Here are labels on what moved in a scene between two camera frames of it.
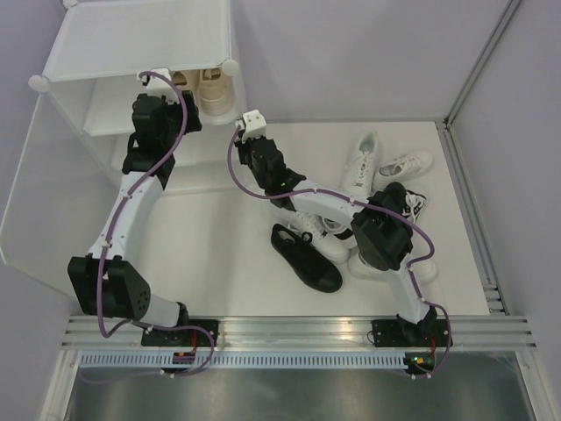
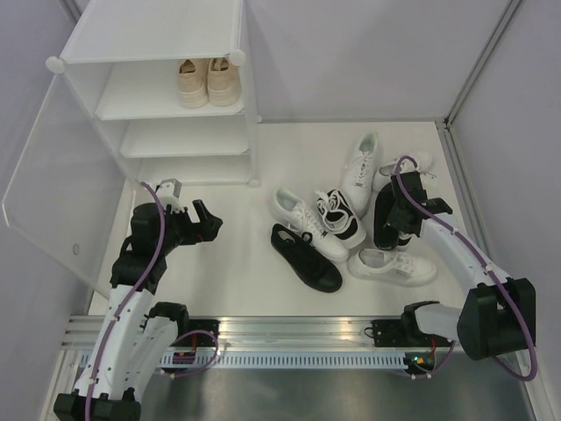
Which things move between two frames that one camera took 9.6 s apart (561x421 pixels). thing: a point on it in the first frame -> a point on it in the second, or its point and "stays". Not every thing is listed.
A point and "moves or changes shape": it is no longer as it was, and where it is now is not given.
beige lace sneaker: x=187 y=80 moves or changes shape
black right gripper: x=244 y=143 -> x=403 y=217
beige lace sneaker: x=216 y=91 moves or changes shape
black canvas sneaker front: x=306 y=260 stays
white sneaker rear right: x=400 y=169 stays
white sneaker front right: x=422 y=270 stays
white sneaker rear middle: x=358 y=172 stays
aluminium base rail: x=485 y=331 stays
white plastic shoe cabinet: x=98 y=53 moves or changes shape
